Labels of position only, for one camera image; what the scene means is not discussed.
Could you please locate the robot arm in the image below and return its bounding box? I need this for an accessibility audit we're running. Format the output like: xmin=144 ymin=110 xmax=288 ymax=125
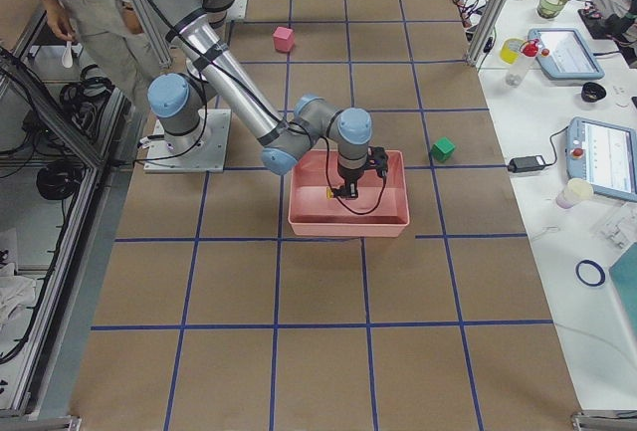
xmin=146 ymin=0 xmax=372 ymax=199

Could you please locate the teach pendant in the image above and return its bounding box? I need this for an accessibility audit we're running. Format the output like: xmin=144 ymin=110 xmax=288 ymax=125
xmin=528 ymin=28 xmax=604 ymax=81
xmin=565 ymin=116 xmax=636 ymax=202

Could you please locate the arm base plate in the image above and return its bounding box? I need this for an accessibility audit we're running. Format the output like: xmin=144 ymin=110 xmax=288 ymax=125
xmin=143 ymin=108 xmax=232 ymax=174
xmin=225 ymin=0 xmax=249 ymax=22

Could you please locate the blue tape ring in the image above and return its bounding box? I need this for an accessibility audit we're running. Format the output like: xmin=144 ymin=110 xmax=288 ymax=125
xmin=575 ymin=259 xmax=606 ymax=287

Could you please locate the pink plastic bin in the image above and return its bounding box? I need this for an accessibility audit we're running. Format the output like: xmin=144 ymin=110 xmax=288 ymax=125
xmin=288 ymin=150 xmax=410 ymax=237

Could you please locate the paper cup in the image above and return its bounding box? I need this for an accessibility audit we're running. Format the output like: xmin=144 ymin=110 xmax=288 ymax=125
xmin=555 ymin=178 xmax=594 ymax=209

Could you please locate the black bowl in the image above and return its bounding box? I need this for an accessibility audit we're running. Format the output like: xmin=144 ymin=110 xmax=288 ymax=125
xmin=580 ymin=82 xmax=607 ymax=104

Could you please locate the white crumpled cloth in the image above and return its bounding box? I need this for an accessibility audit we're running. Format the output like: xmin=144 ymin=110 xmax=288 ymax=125
xmin=1 ymin=262 xmax=37 ymax=327

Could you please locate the aluminium frame post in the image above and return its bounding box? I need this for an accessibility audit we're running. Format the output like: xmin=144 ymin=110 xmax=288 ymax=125
xmin=465 ymin=0 xmax=507 ymax=66

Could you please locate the standing person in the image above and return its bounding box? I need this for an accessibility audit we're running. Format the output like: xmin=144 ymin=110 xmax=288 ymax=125
xmin=40 ymin=0 xmax=160 ymax=112

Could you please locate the teach pendant far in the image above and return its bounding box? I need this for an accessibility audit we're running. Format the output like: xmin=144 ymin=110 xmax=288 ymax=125
xmin=528 ymin=28 xmax=604 ymax=81

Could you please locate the black power adapter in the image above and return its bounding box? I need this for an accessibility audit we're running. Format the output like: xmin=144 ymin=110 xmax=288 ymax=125
xmin=507 ymin=155 xmax=546 ymax=173

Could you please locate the pink cube centre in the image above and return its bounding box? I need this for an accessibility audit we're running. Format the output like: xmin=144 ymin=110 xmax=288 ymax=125
xmin=272 ymin=26 xmax=295 ymax=53

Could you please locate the clear squeeze bottle red cap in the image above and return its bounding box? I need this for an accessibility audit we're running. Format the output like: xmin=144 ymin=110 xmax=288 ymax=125
xmin=505 ymin=38 xmax=540 ymax=87

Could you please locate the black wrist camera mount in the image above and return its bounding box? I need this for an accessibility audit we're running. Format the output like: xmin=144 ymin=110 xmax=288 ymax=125
xmin=367 ymin=146 xmax=389 ymax=180

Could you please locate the yellow tape roll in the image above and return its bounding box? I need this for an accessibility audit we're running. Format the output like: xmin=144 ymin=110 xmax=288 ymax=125
xmin=499 ymin=38 xmax=526 ymax=65

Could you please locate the green cube near bin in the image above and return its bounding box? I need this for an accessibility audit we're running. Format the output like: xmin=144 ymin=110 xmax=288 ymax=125
xmin=430 ymin=136 xmax=456 ymax=162

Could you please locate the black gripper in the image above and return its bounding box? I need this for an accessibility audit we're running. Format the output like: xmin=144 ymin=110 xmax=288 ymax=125
xmin=331 ymin=154 xmax=368 ymax=199

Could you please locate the teach pendant near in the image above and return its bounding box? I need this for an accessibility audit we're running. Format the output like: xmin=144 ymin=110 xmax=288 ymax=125
xmin=565 ymin=116 xmax=636 ymax=202

